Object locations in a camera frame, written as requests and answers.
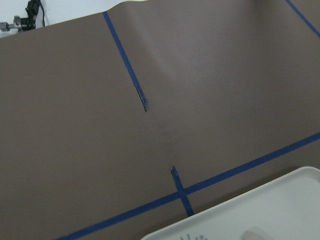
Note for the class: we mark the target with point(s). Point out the cream bear serving tray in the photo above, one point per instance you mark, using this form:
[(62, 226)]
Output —
[(287, 208)]

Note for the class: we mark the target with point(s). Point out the black tripod stand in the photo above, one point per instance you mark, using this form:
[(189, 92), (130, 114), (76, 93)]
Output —
[(26, 23)]

